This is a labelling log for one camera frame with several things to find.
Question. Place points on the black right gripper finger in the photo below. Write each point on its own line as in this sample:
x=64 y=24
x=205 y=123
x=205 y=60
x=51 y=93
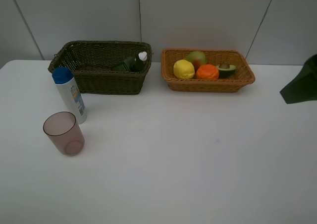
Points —
x=303 y=87

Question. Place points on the halved avocado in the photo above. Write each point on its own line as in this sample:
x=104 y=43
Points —
x=225 y=69

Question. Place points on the orange tangerine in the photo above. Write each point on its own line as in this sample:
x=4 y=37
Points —
x=207 y=72

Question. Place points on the green pear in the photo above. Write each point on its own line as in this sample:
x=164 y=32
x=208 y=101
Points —
x=196 y=58

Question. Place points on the yellow lemon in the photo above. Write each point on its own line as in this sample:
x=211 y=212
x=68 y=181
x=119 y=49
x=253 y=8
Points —
x=183 y=69

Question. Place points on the pink bottle white cap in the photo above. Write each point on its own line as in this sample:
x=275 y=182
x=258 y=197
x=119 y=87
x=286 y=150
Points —
x=143 y=56

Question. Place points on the black pump bottle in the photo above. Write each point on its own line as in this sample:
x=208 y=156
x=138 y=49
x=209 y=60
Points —
x=130 y=64

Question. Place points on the white bottle blue cap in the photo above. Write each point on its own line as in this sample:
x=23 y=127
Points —
x=70 y=93

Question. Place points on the translucent pink plastic cup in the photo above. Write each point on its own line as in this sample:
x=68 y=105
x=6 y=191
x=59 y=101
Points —
x=64 y=132

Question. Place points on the orange wicker basket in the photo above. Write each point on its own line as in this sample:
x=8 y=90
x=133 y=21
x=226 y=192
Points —
x=242 y=76

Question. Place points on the dark brown wicker basket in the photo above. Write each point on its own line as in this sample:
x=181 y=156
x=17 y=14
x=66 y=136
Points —
x=91 y=61

